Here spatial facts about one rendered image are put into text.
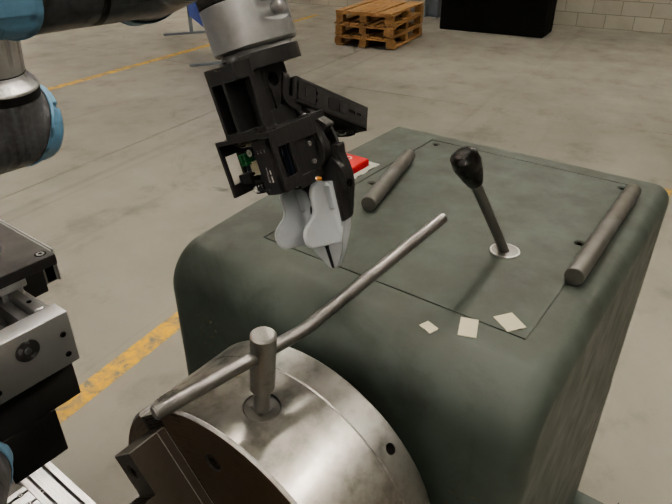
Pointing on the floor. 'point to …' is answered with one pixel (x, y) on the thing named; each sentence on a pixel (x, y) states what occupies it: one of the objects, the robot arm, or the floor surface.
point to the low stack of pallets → (379, 22)
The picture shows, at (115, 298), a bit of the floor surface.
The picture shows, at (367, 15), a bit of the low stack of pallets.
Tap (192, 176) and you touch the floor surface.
